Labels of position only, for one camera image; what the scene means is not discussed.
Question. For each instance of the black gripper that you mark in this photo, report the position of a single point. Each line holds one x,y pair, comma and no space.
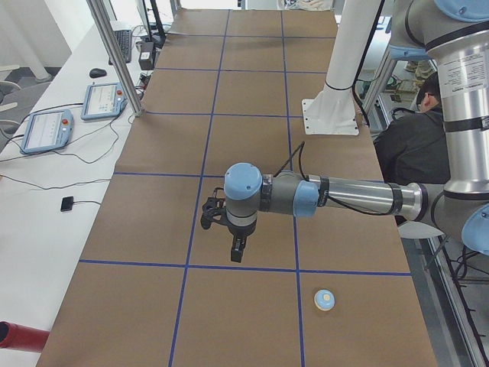
241,231

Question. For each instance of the blue white service bell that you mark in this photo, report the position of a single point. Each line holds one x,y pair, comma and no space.
324,300

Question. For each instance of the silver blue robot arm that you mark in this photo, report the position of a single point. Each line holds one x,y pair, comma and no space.
455,35

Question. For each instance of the brown paper table cover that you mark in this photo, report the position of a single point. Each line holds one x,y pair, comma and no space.
153,288

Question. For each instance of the small black puck device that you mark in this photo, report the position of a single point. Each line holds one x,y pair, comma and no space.
67,204

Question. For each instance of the person in black jacket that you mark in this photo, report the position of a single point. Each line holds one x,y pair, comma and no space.
413,148

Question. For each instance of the far blue teach pendant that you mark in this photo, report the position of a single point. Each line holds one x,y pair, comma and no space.
103,101

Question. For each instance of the blue teach pendant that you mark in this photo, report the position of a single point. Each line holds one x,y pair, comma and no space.
47,131
103,101

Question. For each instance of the black power box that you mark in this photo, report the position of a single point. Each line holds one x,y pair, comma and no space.
146,56

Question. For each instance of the near blue teach pendant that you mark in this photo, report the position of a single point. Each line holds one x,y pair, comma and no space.
47,131

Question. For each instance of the black computer mouse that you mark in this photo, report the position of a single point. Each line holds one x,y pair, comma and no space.
97,72

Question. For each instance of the red cylinder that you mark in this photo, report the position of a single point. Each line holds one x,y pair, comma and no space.
22,338

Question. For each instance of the black keyboard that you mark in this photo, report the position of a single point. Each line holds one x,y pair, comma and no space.
124,39

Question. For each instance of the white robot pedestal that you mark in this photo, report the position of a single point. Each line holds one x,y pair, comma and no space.
332,112

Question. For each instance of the aluminium frame post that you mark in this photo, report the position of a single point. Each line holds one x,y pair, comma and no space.
103,24

